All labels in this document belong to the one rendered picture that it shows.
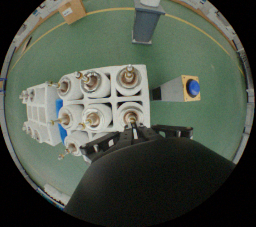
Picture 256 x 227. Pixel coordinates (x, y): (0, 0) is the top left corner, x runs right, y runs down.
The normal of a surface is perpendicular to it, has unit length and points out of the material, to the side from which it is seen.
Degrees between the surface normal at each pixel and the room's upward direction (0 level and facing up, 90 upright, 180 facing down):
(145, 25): 90
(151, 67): 0
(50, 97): 90
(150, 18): 90
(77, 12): 90
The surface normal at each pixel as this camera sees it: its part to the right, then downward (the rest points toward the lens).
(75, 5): 0.33, 0.95
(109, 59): 0.00, -0.01
